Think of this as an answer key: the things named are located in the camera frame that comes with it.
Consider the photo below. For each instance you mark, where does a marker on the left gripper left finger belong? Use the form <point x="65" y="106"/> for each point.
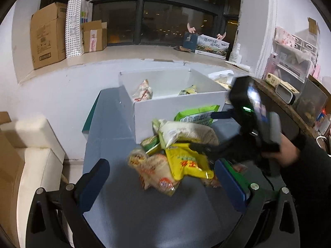
<point x="44" y="227"/>

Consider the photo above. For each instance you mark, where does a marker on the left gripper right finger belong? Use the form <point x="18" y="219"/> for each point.
<point x="268" y="218"/>

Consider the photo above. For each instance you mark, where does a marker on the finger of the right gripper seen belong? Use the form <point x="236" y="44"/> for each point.
<point x="226" y="150"/>
<point x="223" y="114"/>

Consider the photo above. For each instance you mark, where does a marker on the yellow-green snack bag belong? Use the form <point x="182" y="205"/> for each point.
<point x="188" y="91"/>

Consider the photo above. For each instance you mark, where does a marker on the white rice cracker bag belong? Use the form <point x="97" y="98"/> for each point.
<point x="169" y="132"/>

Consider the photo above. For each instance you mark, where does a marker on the yellow bean snack bag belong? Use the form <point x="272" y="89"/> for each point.
<point x="185" y="162"/>

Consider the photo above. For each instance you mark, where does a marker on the green seaweed snack bag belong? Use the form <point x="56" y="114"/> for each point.
<point x="144" y="92"/>

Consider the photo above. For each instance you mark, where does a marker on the person's right hand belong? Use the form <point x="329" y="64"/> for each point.
<point x="288" y="153"/>

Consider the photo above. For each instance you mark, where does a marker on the large green snack bag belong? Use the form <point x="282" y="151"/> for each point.
<point x="201" y="115"/>

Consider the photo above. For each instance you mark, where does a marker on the dark wooden cabinet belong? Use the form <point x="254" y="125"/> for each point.
<point x="291" y="123"/>

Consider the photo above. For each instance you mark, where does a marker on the Indian flying cake package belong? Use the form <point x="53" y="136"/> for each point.
<point x="235" y="170"/>

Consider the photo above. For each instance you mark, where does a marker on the small cream box on cabinet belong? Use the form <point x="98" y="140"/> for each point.
<point x="274" y="81"/>

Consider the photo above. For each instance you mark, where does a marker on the white plastic bottle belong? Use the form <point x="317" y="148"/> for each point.
<point x="235" y="56"/>

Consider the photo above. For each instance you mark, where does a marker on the printed landscape gift box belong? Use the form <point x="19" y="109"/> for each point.
<point x="212" y="47"/>

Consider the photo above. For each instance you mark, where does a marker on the small green-gold snack pack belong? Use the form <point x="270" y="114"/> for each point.
<point x="151" y="145"/>

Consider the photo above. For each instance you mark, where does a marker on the white storage box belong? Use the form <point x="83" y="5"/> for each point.
<point x="166" y="103"/>

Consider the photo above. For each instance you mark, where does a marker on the white sofa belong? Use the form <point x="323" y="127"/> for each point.
<point x="35" y="142"/>

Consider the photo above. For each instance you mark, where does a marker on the dark blue gift box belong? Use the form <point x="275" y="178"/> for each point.
<point x="190" y="41"/>

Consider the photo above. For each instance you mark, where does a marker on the clear acrylic organizer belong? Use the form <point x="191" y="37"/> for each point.
<point x="292" y="58"/>

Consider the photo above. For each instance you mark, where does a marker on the orange white snack bag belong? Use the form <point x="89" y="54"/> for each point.
<point x="154" y="171"/>

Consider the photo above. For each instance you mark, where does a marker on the open small cardboard box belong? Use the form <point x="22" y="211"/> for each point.
<point x="94" y="36"/>

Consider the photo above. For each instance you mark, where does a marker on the tall brown cardboard box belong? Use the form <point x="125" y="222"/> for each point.
<point x="47" y="35"/>

